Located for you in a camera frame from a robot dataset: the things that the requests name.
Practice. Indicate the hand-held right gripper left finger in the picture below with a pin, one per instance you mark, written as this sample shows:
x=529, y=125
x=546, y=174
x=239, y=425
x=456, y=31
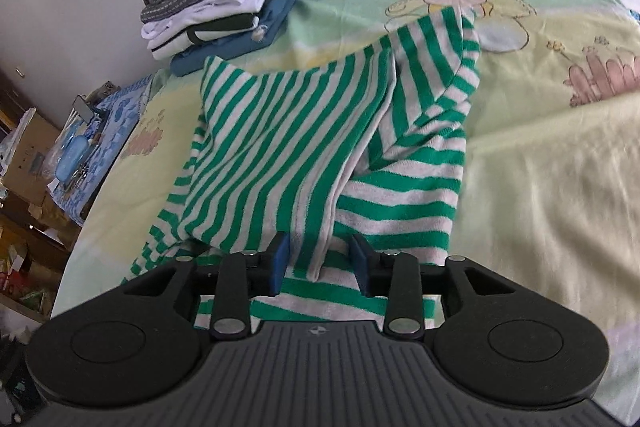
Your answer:
x=280, y=264

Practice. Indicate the white and green folded garment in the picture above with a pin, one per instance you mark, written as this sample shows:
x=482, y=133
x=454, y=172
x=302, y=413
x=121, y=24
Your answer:
x=175, y=42

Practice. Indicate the blue folded garment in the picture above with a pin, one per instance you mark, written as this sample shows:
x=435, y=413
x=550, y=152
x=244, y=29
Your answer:
x=225, y=54

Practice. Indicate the green striped shirt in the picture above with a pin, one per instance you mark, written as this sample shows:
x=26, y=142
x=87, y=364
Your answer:
x=280, y=132

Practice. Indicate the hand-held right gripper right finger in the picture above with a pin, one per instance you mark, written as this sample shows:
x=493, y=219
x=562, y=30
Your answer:
x=359, y=264

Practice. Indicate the small standing mirror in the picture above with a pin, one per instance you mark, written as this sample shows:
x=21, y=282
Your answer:
x=82, y=106

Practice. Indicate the light blue case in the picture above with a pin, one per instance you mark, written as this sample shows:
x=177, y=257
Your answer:
x=70, y=159

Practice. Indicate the yellow green printed bed sheet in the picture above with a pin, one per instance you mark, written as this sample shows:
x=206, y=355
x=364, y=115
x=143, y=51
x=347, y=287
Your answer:
x=550, y=182

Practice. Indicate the blue patterned cloth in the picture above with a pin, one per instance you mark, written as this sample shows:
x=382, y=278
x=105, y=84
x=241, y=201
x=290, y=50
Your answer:
x=120, y=117

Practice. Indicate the bunch of keys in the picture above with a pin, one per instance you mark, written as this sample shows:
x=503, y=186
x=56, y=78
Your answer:
x=80, y=174

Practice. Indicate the cardboard box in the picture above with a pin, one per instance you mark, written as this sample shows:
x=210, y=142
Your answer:
x=35, y=157

